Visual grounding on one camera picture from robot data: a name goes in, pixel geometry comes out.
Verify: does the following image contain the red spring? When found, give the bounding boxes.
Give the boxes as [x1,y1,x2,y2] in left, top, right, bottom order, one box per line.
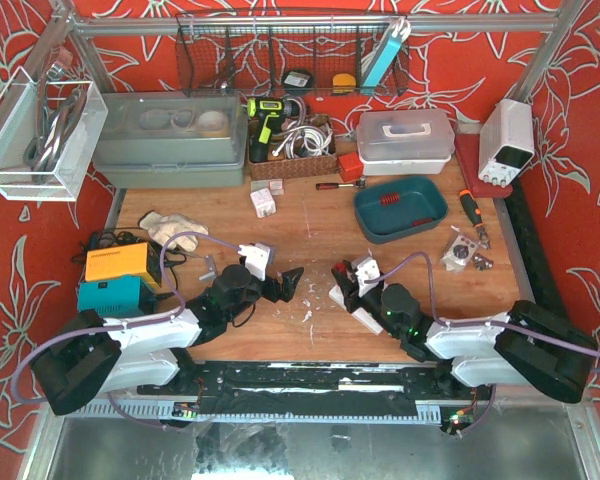
[334,263,348,275]
[411,218,433,227]
[379,192,401,206]

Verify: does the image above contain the grey metal bracket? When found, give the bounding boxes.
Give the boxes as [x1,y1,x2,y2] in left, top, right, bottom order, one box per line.
[199,255,217,282]

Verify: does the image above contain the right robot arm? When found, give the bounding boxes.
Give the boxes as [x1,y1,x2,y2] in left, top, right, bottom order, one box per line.
[330,261,598,404]

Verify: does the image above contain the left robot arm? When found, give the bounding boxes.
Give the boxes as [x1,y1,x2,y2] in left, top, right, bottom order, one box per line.
[29,264,304,415]

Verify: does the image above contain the white power adapter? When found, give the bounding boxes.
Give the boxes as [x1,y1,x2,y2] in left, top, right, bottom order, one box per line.
[250,188,277,219]

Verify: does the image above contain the white work glove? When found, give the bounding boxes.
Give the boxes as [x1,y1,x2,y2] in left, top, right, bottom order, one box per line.
[138,211,209,253]

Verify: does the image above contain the small metal parts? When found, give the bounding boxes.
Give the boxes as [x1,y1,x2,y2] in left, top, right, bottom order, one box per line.
[472,253,494,271]

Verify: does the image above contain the yellow box device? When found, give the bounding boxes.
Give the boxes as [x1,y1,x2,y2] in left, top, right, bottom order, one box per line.
[85,242,162,288]

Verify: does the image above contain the teal box device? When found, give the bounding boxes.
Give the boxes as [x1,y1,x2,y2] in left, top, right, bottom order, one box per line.
[77,275,156,318]

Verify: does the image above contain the brown wicker basket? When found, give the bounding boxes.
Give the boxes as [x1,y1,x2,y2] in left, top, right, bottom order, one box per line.
[245,133,338,180]

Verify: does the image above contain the teal plastic tray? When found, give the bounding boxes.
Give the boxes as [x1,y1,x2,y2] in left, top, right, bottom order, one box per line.
[353,176,449,245]

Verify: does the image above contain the red small box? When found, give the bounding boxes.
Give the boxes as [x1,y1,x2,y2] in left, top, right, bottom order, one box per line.
[337,152,364,182]

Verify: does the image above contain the orange black screwdriver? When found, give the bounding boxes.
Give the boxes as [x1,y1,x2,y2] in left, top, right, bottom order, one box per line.
[459,189,491,249]

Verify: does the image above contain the white clear toolbox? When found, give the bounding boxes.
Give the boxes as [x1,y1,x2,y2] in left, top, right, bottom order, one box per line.
[356,109,455,176]

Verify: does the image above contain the grey plastic storage box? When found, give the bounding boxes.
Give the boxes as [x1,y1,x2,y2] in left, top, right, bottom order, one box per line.
[92,92,248,189]

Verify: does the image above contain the yellow tape measure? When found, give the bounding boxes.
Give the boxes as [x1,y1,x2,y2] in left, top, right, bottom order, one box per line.
[332,73,357,96]

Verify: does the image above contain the black round tape measure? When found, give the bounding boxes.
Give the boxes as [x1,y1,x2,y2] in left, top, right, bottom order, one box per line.
[281,69,314,96]

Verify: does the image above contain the white power supply unit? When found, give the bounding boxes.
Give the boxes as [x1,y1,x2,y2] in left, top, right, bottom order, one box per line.
[477,99,534,188]

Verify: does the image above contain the white mesh hanging basket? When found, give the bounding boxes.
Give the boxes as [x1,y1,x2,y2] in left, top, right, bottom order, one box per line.
[0,68,108,202]

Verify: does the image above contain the blue white board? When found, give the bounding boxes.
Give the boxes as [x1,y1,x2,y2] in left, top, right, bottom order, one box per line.
[360,17,412,95]

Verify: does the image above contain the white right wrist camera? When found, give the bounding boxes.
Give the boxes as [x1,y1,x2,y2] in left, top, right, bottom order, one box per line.
[351,254,381,298]

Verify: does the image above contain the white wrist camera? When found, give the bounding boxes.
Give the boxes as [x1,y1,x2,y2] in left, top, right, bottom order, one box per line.
[351,254,381,298]
[238,243,275,281]

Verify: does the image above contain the white base plate with pegs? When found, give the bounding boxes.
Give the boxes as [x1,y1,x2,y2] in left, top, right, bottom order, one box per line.
[329,285,383,335]

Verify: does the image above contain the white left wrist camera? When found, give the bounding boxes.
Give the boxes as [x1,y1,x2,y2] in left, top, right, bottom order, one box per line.
[238,243,275,281]

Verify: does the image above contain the red handled small tool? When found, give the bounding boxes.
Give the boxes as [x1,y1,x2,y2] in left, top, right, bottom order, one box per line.
[315,182,358,190]

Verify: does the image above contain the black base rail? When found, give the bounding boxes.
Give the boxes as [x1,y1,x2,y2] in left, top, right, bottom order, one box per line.
[136,361,492,417]

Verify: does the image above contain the white coiled cables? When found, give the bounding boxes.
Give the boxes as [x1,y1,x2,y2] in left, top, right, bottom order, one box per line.
[272,124,336,159]

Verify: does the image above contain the black cable duct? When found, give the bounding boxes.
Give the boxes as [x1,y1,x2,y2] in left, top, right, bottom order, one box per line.
[505,179,570,321]

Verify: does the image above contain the green cordless drill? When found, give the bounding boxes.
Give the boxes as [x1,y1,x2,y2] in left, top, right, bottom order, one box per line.
[246,97,300,163]

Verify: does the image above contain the black wire wall basket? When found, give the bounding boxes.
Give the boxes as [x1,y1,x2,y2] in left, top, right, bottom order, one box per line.
[175,23,409,96]

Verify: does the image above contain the aluminium frame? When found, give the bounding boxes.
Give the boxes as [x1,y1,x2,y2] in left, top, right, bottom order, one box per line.
[0,0,585,196]

